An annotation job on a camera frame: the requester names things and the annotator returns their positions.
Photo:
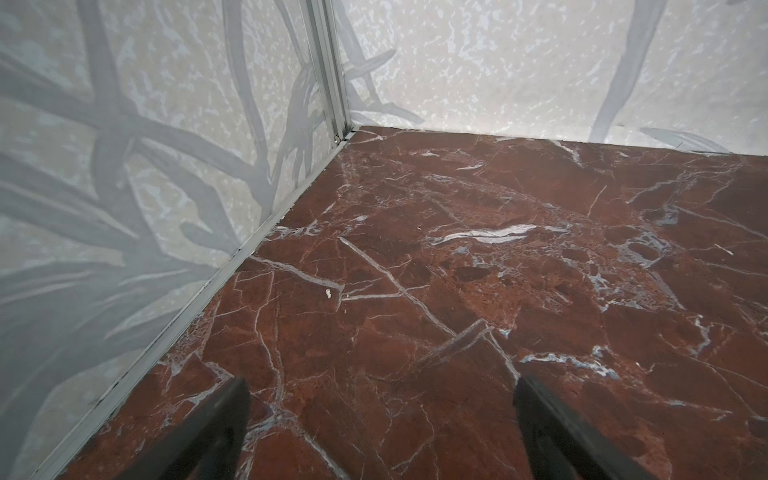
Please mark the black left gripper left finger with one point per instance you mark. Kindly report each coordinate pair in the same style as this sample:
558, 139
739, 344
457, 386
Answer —
206, 445

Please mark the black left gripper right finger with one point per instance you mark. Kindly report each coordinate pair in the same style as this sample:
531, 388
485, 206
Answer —
561, 444

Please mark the aluminium frame post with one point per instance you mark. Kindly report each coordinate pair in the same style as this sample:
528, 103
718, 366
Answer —
319, 18

